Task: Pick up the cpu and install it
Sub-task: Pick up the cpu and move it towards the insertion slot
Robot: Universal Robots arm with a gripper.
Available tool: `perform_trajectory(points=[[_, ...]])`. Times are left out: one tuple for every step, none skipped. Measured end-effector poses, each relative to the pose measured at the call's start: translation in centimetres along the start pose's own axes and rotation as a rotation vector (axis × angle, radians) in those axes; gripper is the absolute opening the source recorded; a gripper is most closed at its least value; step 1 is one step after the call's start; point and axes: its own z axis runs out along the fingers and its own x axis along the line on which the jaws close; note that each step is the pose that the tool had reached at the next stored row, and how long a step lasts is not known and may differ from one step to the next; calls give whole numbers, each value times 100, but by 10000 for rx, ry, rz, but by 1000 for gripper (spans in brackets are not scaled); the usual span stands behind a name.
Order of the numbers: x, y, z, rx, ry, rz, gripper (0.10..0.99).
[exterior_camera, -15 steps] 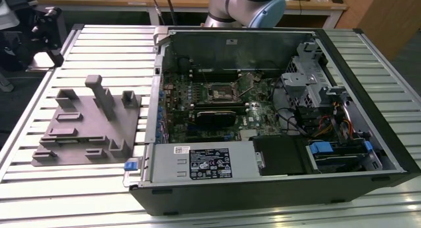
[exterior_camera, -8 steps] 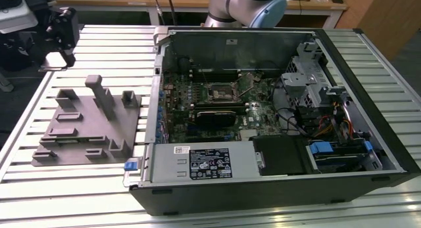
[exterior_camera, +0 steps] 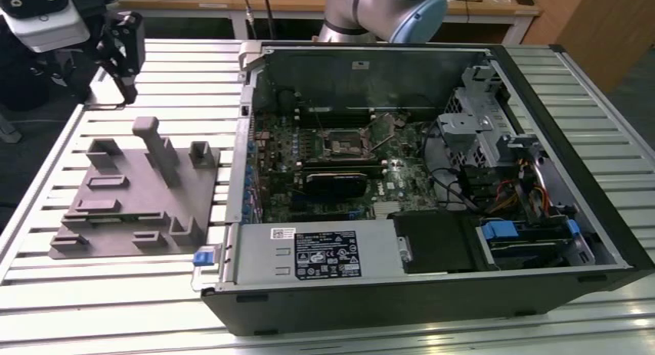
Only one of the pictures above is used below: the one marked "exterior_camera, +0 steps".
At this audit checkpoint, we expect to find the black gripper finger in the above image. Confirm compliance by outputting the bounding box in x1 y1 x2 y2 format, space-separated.
90 65 123 103
95 10 143 105

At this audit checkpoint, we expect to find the metal socket cover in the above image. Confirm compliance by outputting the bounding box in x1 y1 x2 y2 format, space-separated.
362 110 405 133

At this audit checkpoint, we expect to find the CPU socket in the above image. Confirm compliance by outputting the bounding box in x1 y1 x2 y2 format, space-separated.
317 127 370 159

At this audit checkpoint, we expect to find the wooden desk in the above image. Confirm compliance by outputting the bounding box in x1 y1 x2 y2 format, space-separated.
115 0 542 45

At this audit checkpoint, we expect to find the grey metal stand foot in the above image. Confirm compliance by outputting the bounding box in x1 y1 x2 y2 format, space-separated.
0 111 22 144

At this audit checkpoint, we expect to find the silver case corner latch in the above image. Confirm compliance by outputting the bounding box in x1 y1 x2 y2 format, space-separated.
237 40 266 71

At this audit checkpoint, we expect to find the grey parts rack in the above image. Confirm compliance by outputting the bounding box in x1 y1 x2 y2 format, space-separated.
46 116 221 260

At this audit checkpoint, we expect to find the blue case latch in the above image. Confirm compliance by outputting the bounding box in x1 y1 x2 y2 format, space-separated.
192 246 214 267

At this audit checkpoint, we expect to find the black graphics card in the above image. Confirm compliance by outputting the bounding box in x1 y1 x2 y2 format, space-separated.
301 170 368 198

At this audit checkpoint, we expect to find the silver power supply with label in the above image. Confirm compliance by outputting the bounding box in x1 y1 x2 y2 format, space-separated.
217 220 405 291

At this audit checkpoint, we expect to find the green motherboard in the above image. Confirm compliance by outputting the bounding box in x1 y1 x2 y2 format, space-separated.
244 109 441 224

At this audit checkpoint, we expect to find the small silver heatsink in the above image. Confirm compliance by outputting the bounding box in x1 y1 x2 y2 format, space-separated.
372 201 405 219

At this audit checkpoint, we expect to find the silver perforated drive cage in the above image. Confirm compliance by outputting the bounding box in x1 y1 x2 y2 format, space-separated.
424 65 520 172

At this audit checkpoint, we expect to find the small silver metal latch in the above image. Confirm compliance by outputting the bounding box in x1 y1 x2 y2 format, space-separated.
394 235 413 263

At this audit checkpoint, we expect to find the black open PC case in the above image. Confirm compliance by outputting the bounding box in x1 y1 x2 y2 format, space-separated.
189 36 655 337

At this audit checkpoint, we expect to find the black plastic shroud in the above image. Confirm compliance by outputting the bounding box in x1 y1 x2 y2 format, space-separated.
389 210 485 276

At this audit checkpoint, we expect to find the blue disk carrier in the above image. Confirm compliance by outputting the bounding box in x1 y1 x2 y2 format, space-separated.
478 219 573 252

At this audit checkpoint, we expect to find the wooden cabinet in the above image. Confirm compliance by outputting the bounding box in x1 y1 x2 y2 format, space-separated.
524 0 655 94

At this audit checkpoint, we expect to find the silver disk bay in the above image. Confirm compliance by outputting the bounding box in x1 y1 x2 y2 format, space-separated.
472 215 604 274

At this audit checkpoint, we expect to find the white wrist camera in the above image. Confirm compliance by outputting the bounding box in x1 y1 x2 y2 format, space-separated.
0 0 91 54

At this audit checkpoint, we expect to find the black wire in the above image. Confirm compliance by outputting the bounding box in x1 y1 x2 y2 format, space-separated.
428 166 480 212

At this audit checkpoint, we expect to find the yellow wire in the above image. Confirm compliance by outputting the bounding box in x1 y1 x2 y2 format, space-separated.
485 192 517 216

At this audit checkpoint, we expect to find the orange wire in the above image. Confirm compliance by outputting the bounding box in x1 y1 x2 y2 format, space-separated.
529 182 553 220

